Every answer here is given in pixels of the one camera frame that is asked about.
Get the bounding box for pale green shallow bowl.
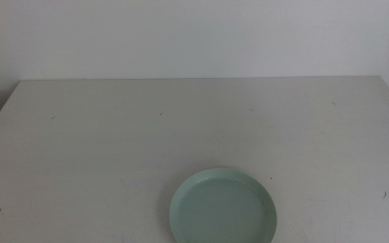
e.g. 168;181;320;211
169;167;279;243

